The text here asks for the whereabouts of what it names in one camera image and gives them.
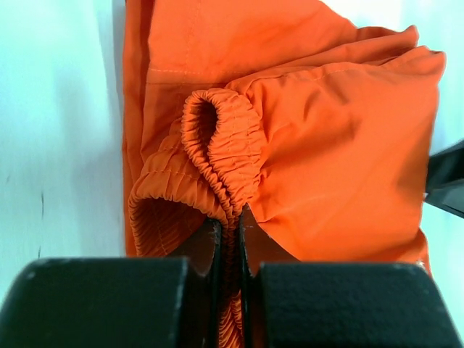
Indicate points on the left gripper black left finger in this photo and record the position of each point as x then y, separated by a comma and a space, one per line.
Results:
170, 301

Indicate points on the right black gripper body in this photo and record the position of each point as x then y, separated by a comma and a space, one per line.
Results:
444, 181

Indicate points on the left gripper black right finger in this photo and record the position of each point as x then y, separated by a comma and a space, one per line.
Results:
288, 303

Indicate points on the orange shorts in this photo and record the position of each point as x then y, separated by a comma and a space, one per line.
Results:
321, 128

